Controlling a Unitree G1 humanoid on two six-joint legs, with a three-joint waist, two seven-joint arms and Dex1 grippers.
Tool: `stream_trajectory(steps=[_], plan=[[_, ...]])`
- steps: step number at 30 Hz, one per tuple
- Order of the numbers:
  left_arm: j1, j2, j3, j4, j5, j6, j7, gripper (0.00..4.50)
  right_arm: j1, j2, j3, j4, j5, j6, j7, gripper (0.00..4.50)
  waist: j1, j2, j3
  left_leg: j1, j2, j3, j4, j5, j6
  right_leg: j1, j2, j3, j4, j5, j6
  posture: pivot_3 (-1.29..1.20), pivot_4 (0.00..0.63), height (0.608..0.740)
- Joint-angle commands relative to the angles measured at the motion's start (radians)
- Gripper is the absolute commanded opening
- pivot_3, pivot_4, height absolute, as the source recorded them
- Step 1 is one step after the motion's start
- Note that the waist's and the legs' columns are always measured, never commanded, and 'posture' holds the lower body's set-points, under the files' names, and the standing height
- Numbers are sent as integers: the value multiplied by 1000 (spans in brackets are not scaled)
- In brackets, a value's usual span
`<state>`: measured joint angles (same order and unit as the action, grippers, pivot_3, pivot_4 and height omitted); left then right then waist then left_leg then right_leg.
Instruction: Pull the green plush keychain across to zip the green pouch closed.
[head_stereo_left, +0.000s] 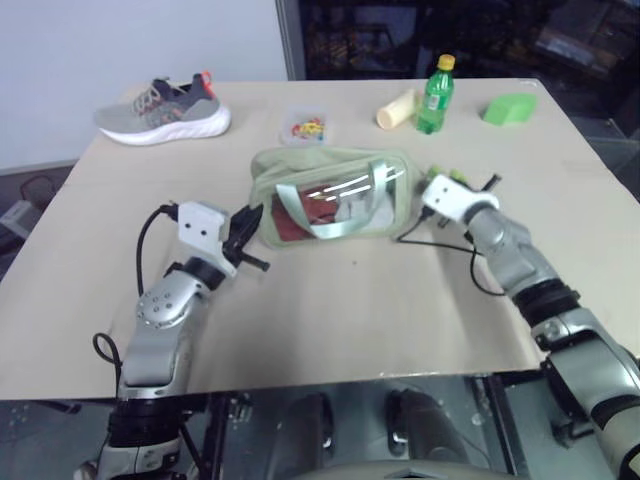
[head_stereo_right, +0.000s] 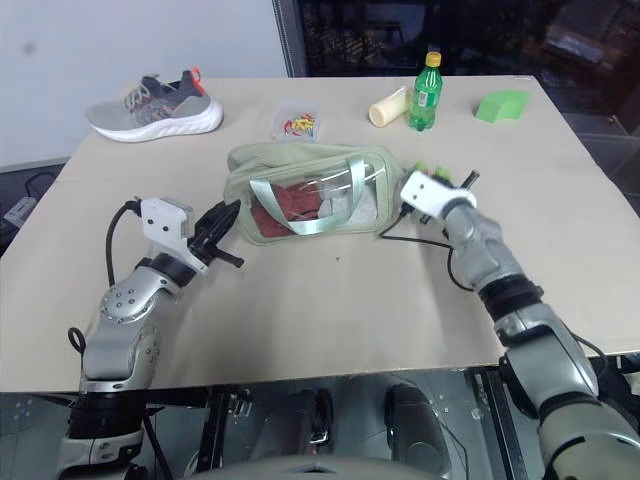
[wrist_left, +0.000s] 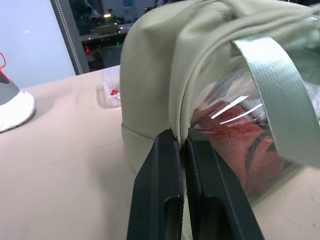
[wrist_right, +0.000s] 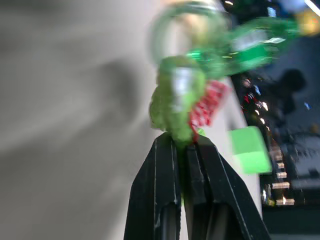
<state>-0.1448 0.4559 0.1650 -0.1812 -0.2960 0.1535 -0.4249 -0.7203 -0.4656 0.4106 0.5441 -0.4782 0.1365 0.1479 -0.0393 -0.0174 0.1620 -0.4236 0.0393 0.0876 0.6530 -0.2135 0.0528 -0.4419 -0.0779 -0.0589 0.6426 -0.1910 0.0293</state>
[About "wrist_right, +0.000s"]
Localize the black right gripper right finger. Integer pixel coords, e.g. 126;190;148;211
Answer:
184;133;272;240

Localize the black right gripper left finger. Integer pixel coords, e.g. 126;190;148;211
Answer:
123;132;182;240

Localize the green plastic bottle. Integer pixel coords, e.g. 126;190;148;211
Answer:
186;17;302;78

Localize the green cube block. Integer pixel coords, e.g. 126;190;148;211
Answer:
227;125;273;175

